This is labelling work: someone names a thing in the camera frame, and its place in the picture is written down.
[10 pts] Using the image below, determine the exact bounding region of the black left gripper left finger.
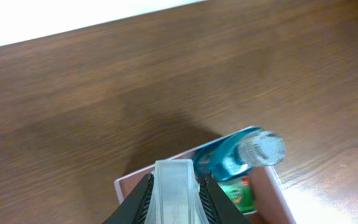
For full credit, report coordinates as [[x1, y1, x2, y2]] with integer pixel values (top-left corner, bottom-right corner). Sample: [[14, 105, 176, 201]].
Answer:
[[103, 174, 154, 224]]

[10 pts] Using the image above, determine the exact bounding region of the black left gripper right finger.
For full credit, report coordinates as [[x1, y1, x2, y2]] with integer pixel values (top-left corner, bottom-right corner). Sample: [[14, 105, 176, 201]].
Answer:
[[199, 173, 251, 224]]

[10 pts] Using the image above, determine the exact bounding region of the green white soap bar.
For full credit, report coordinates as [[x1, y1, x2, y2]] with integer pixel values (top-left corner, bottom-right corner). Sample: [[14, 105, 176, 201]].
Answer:
[[218, 175, 257, 215]]

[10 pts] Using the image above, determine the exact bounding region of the clear foam soap dispenser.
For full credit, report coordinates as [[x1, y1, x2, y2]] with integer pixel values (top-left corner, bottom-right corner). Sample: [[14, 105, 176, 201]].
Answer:
[[145, 159, 209, 224]]

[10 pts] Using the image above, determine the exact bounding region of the teal mouthwash bottle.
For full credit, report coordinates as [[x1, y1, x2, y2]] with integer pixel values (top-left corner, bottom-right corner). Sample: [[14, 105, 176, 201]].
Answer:
[[193, 127, 287, 181]]

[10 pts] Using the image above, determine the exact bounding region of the white cardboard box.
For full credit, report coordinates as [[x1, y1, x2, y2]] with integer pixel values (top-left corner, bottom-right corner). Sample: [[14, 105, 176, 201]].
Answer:
[[113, 125, 297, 224]]

